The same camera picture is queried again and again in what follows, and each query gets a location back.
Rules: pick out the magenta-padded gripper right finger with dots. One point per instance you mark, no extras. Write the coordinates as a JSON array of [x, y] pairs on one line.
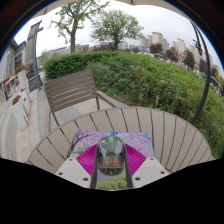
[[151, 171]]

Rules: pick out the beige patio umbrella canopy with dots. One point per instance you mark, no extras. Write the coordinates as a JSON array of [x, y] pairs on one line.
[[146, 1]]

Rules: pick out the flower landscape print mouse pad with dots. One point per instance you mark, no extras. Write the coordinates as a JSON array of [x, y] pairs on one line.
[[140, 140]]

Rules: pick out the thin-trunked sparse tree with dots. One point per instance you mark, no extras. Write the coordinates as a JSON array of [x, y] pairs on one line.
[[72, 36]]

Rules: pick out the brown slatted outdoor chair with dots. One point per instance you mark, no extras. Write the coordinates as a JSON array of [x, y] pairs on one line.
[[70, 88]]

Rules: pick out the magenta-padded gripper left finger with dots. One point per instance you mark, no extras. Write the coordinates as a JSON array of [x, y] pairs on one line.
[[71, 171]]

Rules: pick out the round leafy green tree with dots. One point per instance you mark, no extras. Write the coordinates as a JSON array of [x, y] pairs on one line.
[[116, 28]]

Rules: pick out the dark curved umbrella pole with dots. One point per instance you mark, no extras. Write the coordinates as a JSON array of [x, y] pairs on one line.
[[205, 83]]

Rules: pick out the transparent grey computer mouse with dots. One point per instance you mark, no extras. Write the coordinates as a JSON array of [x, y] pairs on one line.
[[111, 156]]

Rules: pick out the tall grey sign pillar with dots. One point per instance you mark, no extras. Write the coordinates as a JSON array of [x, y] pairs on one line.
[[31, 56]]

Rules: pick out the white planter with flowers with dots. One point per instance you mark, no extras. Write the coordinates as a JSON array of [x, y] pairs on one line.
[[22, 78], [20, 110]]

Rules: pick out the distant apartment buildings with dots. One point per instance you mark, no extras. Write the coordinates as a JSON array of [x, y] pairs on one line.
[[180, 46]]

